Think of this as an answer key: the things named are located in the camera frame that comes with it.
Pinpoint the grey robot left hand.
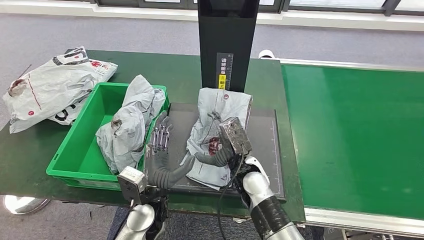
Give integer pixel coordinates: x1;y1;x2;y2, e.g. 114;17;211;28
145;110;196;190

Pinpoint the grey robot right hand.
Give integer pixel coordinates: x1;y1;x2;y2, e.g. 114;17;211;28
194;111;247;169

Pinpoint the black inbound scanner machine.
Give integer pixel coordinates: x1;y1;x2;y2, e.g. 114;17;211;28
163;0;287;202

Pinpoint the green conveyor belt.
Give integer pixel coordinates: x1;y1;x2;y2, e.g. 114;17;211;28
281;64;424;221

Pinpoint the dark blue floor mat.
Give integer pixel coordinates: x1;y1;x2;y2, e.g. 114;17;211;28
106;206;326;240

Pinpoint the green plastic crate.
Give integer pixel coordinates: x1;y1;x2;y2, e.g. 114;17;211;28
45;82;170;191

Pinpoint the dark green table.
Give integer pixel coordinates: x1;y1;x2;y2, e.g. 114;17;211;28
0;49;306;223

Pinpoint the black yellow ruler label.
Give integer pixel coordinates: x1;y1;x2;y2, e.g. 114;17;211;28
216;52;234;91

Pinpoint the white bag with black print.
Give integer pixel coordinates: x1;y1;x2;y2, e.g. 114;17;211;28
49;45;119;127

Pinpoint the chrome round base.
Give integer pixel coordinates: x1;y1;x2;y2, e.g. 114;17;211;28
3;195;52;216

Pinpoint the crumpled white red-line bag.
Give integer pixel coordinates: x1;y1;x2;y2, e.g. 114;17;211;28
2;61;100;134

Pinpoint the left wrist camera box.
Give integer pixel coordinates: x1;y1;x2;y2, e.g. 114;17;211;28
116;166;147;206

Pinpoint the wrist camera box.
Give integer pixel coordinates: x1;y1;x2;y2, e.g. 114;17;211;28
116;166;147;206
218;116;254;157

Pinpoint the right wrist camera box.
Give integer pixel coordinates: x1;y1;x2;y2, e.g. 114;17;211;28
218;116;254;157

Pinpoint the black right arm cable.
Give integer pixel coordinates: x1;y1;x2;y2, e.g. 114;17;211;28
215;158;245;240

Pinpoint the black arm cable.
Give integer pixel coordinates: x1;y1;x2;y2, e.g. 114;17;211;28
112;202;135;240
215;158;245;240

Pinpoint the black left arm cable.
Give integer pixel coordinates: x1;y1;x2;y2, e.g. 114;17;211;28
112;202;135;240

